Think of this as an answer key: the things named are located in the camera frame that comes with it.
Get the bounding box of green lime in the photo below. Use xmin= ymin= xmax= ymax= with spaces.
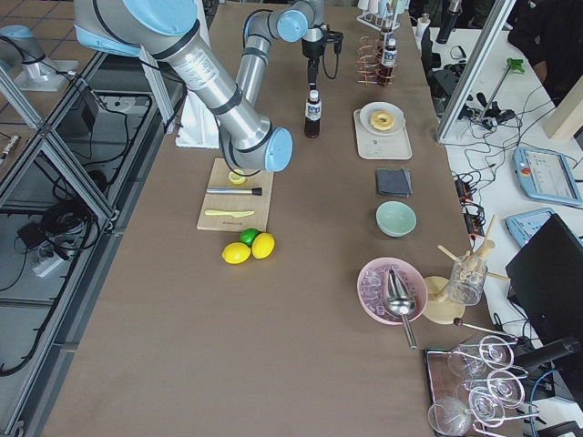
xmin=239 ymin=228 xmax=261 ymax=246

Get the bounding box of white plate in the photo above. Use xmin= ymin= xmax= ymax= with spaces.
xmin=359 ymin=102 xmax=405 ymax=137

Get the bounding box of copper wire bottle rack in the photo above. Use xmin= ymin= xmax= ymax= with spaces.
xmin=356 ymin=36 xmax=396 ymax=86

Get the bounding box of blue teach pendant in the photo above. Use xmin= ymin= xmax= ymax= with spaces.
xmin=505 ymin=208 xmax=555 ymax=248
xmin=513 ymin=147 xmax=582 ymax=207

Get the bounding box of black monitor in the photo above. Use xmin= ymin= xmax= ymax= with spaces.
xmin=506 ymin=214 xmax=582 ymax=342

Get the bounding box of mint green bowl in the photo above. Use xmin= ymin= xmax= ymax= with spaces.
xmin=375 ymin=201 xmax=417 ymax=238

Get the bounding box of cream serving tray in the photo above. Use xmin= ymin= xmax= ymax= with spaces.
xmin=353 ymin=109 xmax=413 ymax=160

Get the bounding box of aluminium frame post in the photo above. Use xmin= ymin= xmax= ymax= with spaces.
xmin=435 ymin=0 xmax=516 ymax=144

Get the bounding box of metal ice scoop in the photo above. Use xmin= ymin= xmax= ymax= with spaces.
xmin=384 ymin=268 xmax=417 ymax=350

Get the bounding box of tea bottle in rack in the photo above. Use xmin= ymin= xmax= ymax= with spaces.
xmin=380 ymin=17 xmax=394 ymax=47
xmin=378 ymin=38 xmax=397 ymax=86

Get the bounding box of glazed donut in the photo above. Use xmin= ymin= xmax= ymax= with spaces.
xmin=370 ymin=110 xmax=394 ymax=132

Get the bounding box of yellow lemon outer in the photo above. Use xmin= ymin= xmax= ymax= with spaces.
xmin=221 ymin=242 xmax=251 ymax=265

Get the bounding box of half lemon slice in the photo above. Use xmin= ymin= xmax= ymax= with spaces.
xmin=228 ymin=171 xmax=247 ymax=187

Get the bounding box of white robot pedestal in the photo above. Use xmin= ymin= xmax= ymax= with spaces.
xmin=176 ymin=1 xmax=220 ymax=148

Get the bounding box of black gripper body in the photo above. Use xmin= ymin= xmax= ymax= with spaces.
xmin=302 ymin=25 xmax=343 ymax=71

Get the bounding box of yellow plastic knife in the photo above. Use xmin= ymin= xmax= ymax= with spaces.
xmin=204 ymin=209 xmax=255 ymax=219

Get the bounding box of glass jar with sticks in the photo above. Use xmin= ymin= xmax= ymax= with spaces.
xmin=437 ymin=215 xmax=510 ymax=306

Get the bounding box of grey folded cloth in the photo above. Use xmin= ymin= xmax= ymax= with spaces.
xmin=375 ymin=168 xmax=413 ymax=198

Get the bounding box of pink bowl with ice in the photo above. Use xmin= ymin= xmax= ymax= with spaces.
xmin=357 ymin=257 xmax=428 ymax=326

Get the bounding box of round wooden coaster stand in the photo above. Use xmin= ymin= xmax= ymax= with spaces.
xmin=423 ymin=276 xmax=465 ymax=325

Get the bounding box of yellow lemon near lime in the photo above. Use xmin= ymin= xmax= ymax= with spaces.
xmin=251 ymin=232 xmax=276 ymax=259

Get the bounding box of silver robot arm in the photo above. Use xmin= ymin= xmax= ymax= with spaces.
xmin=74 ymin=1 xmax=324 ymax=172
xmin=1 ymin=25 xmax=66 ymax=92

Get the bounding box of wine glass rack tray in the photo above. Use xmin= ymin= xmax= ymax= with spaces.
xmin=424 ymin=334 xmax=539 ymax=436

